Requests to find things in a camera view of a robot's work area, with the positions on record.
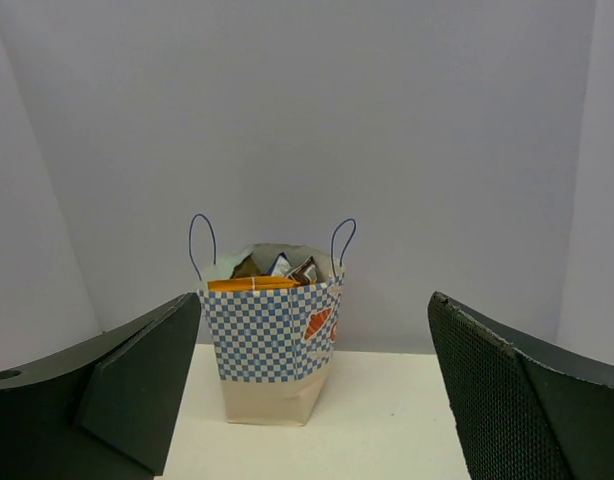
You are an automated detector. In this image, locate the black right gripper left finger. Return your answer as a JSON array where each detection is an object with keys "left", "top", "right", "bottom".
[{"left": 0, "top": 293, "right": 201, "bottom": 479}]

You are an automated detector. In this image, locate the blue white chip bag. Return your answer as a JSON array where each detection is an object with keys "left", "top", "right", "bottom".
[{"left": 266, "top": 252, "right": 292, "bottom": 277}]

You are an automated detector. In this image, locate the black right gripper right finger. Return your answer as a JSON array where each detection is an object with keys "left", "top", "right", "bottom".
[{"left": 427, "top": 291, "right": 614, "bottom": 479}]

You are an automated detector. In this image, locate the dark brown chip bag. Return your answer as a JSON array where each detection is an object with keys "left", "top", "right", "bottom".
[{"left": 285, "top": 256, "right": 321, "bottom": 286}]

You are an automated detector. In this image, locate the blue checkered paper bag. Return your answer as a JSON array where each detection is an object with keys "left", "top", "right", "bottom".
[{"left": 192, "top": 243, "right": 348, "bottom": 426}]

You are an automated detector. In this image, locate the orange chip bag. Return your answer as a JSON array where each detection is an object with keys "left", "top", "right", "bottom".
[{"left": 207, "top": 276, "right": 301, "bottom": 292}]

